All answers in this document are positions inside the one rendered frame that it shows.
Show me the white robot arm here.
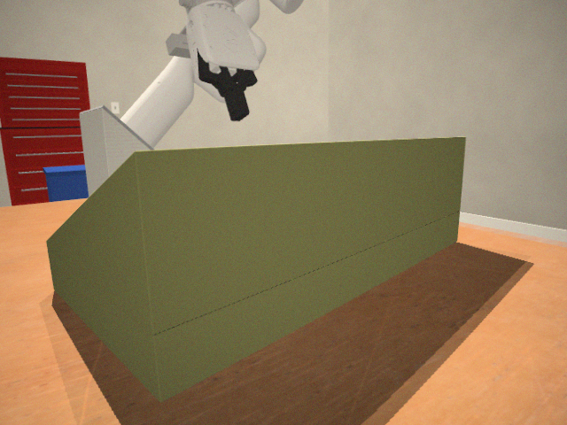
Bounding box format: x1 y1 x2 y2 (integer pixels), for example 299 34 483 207
121 0 304 148

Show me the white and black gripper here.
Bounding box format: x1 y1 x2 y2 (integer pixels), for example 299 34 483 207
186 0 260 121

